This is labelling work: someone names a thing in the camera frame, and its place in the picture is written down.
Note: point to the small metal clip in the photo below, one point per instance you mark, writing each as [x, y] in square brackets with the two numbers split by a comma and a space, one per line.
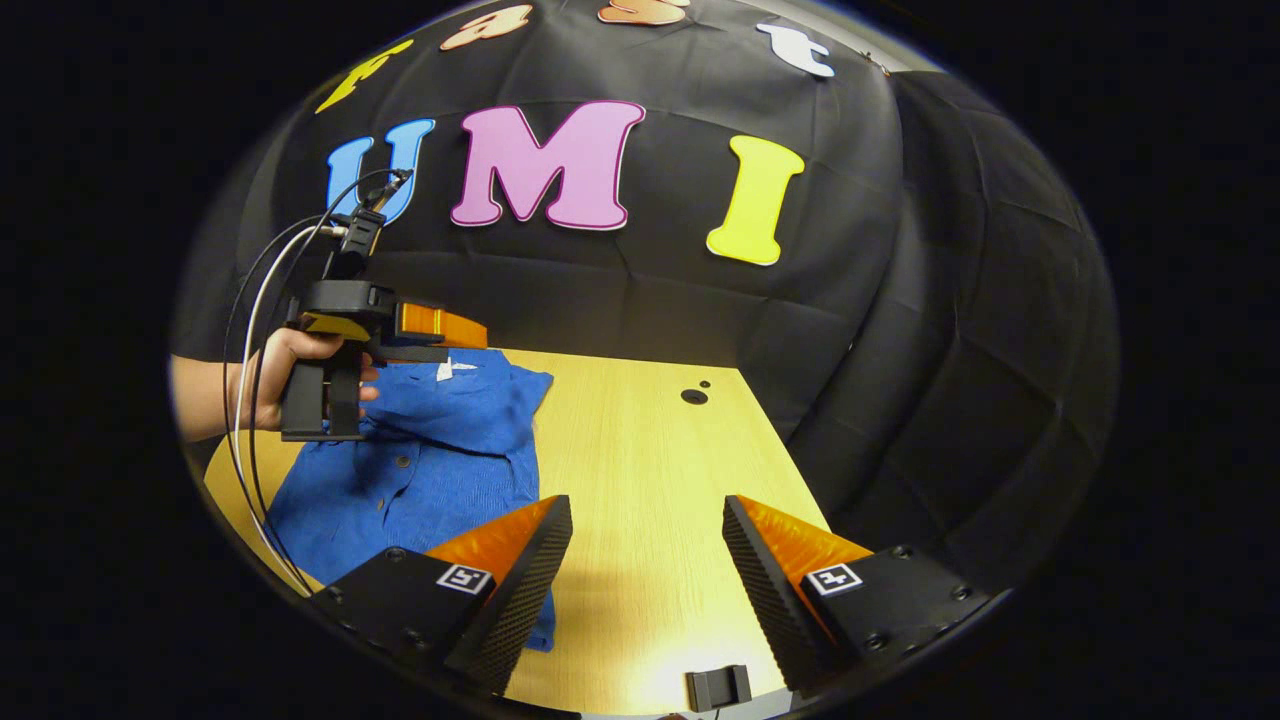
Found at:
[878, 66]

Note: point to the blue button shirt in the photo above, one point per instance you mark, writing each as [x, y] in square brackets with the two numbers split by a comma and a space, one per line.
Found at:
[440, 470]

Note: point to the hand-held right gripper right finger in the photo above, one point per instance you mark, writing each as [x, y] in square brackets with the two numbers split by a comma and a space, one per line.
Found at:
[775, 610]

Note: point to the small black plastic bracket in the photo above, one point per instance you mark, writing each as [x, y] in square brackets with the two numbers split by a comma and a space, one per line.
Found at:
[718, 688]

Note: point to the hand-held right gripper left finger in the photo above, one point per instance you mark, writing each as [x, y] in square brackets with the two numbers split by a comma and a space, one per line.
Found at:
[525, 610]

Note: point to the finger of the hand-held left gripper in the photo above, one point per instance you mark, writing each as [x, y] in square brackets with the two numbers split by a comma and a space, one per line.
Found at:
[440, 325]

